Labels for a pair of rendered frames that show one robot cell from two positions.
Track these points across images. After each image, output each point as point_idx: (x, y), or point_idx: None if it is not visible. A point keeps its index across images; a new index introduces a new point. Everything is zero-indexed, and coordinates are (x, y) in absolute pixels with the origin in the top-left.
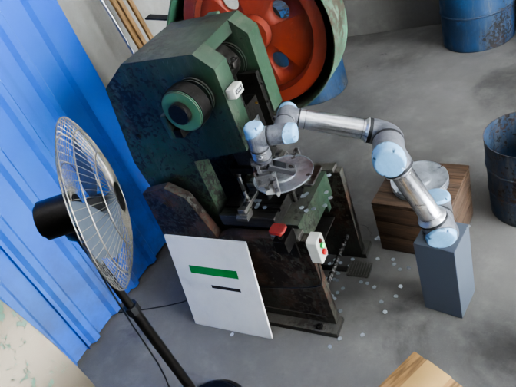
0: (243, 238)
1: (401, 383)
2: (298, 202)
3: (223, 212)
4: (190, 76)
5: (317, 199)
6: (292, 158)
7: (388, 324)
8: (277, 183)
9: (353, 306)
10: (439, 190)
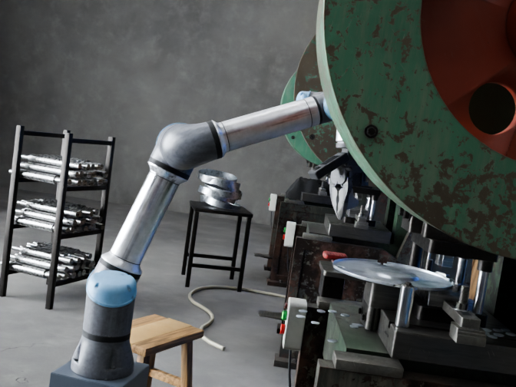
0: None
1: (159, 336)
2: (358, 321)
3: (468, 299)
4: None
5: (335, 345)
6: (434, 335)
7: None
8: (334, 190)
9: None
10: (104, 282)
